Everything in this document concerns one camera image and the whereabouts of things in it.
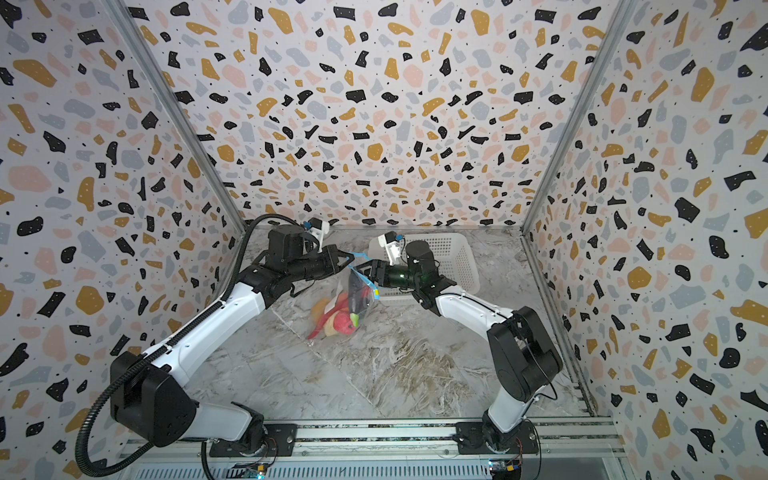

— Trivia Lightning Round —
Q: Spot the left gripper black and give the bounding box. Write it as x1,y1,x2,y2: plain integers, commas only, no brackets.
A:
288,244,353,284

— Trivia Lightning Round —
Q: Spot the white plastic basket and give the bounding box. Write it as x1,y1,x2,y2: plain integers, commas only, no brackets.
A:
366,233,480,306

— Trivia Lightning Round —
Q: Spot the yellow toy potato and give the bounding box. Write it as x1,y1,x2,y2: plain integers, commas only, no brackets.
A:
310,298,330,324

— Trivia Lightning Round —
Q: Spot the purple toy eggplant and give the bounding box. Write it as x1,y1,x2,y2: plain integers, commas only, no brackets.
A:
348,272,373,329

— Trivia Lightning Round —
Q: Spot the red toy chili pepper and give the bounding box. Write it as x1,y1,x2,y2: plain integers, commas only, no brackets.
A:
308,292,350,340

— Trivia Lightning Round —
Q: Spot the clear zip top bag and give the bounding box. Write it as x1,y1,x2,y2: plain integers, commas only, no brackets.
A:
307,253,380,340

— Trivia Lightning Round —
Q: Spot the pink toy fruit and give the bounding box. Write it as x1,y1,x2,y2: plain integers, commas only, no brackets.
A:
326,311,356,336

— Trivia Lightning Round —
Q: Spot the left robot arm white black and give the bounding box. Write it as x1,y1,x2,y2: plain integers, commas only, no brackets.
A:
109,224,354,455

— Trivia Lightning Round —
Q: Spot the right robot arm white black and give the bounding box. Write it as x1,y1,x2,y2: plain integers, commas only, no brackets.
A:
356,240,563,453

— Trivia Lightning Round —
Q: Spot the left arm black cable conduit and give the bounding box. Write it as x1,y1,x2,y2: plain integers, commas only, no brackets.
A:
74,213,301,478

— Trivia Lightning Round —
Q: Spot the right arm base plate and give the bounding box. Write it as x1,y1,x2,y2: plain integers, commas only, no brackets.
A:
452,420,539,455

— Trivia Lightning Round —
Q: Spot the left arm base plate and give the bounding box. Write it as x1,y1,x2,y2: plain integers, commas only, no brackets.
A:
208,423,298,460

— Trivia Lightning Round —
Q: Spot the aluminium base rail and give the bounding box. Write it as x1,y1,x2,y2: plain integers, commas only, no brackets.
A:
118,417,634,479

